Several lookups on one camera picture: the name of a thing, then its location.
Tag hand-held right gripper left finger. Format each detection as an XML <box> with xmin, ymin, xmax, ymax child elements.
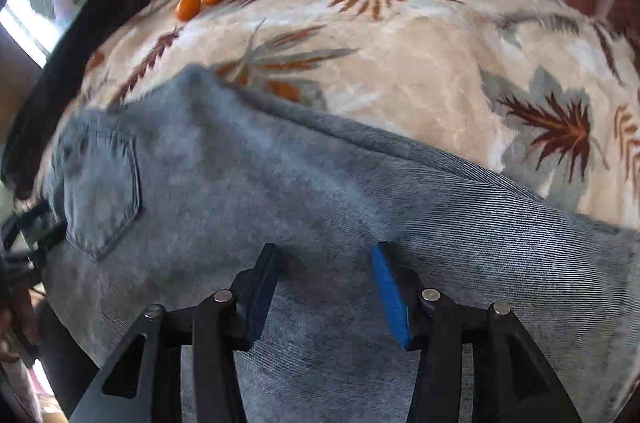
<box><xmin>70</xmin><ymin>243</ymin><xmax>283</xmax><ymax>423</ymax></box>

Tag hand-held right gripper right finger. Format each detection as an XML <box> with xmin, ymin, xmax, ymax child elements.
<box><xmin>371</xmin><ymin>241</ymin><xmax>583</xmax><ymax>423</ymax></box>

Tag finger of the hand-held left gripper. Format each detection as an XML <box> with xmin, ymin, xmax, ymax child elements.
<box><xmin>0</xmin><ymin>203</ymin><xmax>68</xmax><ymax>266</ymax></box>

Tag grey-blue denim pants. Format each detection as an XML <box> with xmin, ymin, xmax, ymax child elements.
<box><xmin>42</xmin><ymin>64</ymin><xmax>640</xmax><ymax>423</ymax></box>

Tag black cloth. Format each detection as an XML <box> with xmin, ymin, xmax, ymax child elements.
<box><xmin>0</xmin><ymin>0</ymin><xmax>176</xmax><ymax>199</ymax></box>

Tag leaf print blanket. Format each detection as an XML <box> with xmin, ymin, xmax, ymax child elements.
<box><xmin>75</xmin><ymin>0</ymin><xmax>640</xmax><ymax>229</ymax></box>

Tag window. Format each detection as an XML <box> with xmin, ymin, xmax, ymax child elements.
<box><xmin>0</xmin><ymin>0</ymin><xmax>101</xmax><ymax>64</ymax></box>

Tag large orange tangerine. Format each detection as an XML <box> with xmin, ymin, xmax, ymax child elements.
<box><xmin>175</xmin><ymin>0</ymin><xmax>202</xmax><ymax>22</ymax></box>

